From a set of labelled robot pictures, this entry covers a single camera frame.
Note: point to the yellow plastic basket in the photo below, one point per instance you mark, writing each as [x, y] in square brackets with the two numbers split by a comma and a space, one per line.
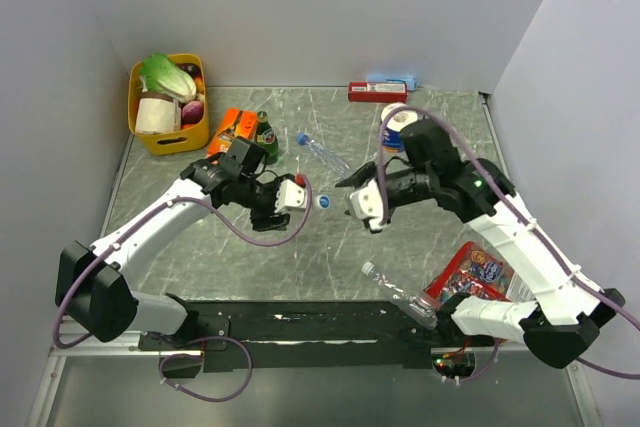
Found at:
[188, 137]

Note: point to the red snack bag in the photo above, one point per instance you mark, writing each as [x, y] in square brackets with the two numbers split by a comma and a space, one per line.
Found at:
[475, 271]

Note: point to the white paper wrapped package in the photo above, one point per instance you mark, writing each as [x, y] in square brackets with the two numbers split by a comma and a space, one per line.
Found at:
[157, 114]

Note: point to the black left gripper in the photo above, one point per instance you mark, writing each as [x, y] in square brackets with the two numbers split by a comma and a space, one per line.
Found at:
[262, 220]

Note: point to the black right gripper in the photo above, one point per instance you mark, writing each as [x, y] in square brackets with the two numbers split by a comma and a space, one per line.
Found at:
[367, 170]

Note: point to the light blue packet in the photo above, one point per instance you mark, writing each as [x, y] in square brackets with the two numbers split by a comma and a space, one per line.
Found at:
[410, 82]

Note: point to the orange razor box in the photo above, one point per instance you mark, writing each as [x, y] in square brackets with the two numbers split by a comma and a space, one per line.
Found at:
[235, 123]

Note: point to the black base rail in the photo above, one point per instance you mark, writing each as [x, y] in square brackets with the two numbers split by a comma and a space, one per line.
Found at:
[301, 334]

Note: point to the toilet paper roll blue wrapper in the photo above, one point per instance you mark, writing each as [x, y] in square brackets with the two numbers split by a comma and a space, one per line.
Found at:
[391, 140]

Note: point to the toy napa cabbage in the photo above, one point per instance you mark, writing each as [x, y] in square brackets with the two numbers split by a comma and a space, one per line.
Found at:
[161, 75]

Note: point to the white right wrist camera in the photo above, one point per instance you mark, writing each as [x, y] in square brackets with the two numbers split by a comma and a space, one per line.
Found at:
[367, 205]

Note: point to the red onion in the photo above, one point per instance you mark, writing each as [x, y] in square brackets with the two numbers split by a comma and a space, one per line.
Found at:
[192, 112]

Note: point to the blue white bottle cap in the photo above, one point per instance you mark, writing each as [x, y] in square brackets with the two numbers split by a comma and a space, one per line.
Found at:
[368, 269]
[322, 202]

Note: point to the red rectangular box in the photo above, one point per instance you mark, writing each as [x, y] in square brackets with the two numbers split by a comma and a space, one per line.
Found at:
[377, 92]

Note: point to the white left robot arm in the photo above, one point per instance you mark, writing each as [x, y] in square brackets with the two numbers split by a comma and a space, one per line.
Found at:
[93, 282]

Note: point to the green glass bottle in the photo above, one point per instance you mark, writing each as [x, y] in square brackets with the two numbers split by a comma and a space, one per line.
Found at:
[266, 138]

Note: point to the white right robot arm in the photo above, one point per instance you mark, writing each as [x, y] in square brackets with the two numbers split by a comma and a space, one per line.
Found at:
[567, 310]

